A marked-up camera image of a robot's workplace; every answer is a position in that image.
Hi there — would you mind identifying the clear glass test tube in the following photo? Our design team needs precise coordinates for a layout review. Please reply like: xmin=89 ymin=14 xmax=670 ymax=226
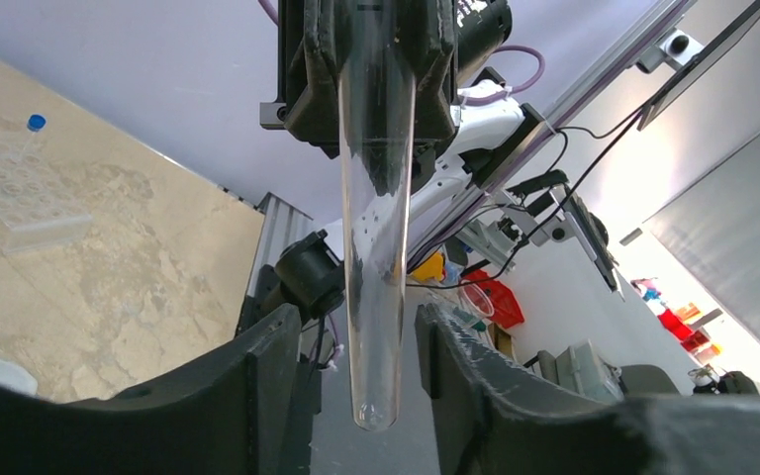
xmin=336 ymin=0 xmax=418 ymax=433

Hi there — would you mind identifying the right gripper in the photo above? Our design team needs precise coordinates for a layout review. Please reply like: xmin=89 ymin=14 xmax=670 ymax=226
xmin=259 ymin=1 xmax=458 ymax=157

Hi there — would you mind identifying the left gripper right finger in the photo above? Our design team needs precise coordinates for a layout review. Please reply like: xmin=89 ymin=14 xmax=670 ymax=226
xmin=415 ymin=304 xmax=760 ymax=474

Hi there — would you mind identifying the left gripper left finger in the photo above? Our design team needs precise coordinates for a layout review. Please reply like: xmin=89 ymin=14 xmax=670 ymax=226
xmin=0 ymin=304 xmax=301 ymax=474

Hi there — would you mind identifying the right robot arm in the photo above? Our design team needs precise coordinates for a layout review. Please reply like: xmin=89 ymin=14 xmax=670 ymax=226
xmin=238 ymin=1 xmax=542 ymax=331

